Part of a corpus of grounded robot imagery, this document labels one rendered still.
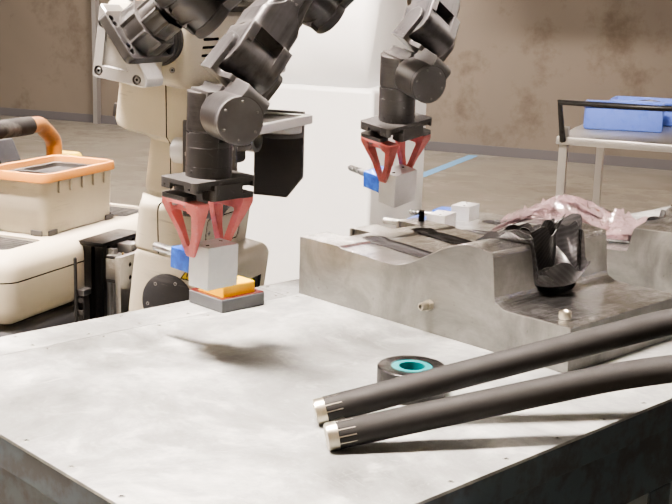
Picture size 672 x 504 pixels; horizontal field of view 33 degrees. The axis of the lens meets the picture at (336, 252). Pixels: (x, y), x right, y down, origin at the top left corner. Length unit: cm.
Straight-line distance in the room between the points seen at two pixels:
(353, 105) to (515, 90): 559
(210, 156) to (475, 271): 38
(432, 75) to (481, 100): 789
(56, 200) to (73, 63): 929
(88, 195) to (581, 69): 744
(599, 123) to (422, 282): 280
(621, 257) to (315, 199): 234
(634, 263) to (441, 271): 41
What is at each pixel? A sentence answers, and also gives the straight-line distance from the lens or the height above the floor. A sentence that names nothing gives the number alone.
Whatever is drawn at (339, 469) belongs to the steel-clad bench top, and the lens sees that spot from 113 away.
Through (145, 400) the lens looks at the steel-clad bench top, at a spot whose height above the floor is 80.
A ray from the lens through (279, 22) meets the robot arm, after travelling 142.
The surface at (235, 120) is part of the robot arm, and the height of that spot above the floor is 111.
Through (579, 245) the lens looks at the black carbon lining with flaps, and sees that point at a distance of 164.
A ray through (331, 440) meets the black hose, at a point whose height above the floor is 82.
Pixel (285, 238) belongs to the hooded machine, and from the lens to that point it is 416.
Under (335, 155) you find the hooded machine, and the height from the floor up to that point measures 71.
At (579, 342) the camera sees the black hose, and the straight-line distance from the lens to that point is 128.
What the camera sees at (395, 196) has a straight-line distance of 183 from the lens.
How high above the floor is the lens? 125
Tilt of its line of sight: 13 degrees down
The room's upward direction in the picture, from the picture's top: 2 degrees clockwise
